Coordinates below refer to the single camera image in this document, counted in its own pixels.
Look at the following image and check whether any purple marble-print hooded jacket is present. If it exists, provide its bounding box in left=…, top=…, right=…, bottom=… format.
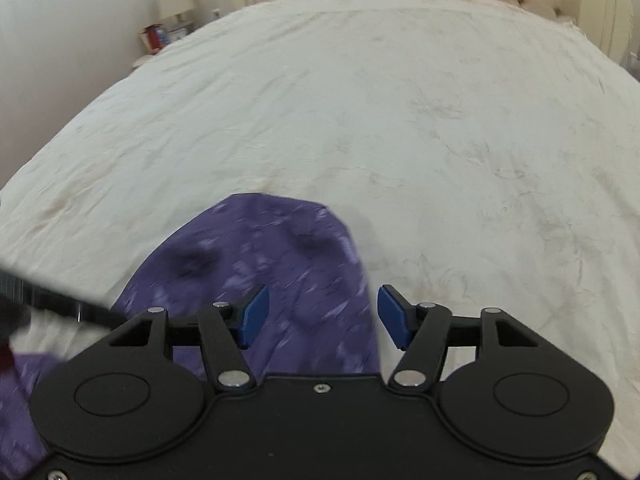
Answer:
left=1, top=194, right=380, bottom=479

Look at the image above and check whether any left white nightstand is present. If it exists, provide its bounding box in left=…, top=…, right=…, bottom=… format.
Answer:
left=131, top=21, right=196, bottom=72

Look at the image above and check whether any left cream table lamp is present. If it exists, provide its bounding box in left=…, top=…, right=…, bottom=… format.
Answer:
left=156, top=0, right=196, bottom=28

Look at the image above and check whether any red picture frame left nightstand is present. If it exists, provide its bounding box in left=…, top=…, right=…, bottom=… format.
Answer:
left=139, top=24, right=169, bottom=55

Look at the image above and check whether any cream bedspread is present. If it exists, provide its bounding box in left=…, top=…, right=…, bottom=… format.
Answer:
left=1, top=0, right=639, bottom=474

